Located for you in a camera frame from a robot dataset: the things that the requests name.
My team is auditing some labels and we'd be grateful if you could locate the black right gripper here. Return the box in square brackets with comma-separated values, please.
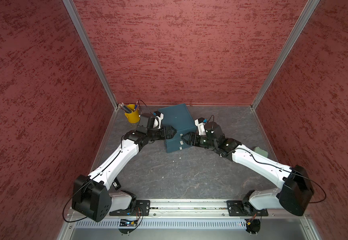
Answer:
[180, 131, 217, 149]

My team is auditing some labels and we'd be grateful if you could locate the pale green sponge block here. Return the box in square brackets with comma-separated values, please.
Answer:
[253, 147, 268, 158]

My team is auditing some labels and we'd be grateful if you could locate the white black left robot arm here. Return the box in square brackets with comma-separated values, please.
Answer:
[71, 111, 177, 222]

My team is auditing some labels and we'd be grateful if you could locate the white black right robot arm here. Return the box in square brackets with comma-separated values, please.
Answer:
[181, 122, 314, 216]

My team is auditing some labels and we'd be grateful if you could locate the teal drawer cabinet box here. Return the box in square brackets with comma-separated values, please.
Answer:
[158, 104, 197, 153]

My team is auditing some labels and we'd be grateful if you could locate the yellow pen cup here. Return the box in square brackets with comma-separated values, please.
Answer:
[125, 104, 140, 124]

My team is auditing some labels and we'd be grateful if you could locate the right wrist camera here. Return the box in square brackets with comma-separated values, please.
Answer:
[195, 118, 208, 136]

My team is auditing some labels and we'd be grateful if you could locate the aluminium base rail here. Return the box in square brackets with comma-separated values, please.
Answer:
[66, 198, 311, 219]

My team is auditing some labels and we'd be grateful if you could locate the left aluminium corner post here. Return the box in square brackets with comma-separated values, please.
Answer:
[63, 0, 118, 110]

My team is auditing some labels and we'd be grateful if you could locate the right aluminium corner post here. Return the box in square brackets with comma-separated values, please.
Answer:
[251, 0, 320, 112]

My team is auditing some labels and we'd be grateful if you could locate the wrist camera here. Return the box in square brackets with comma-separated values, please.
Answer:
[153, 111, 164, 129]
[195, 118, 208, 136]

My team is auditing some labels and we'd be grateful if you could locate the aluminium corner post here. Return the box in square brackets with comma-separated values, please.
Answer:
[251, 0, 320, 112]
[63, 0, 118, 110]

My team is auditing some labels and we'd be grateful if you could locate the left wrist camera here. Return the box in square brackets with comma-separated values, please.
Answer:
[153, 111, 164, 129]

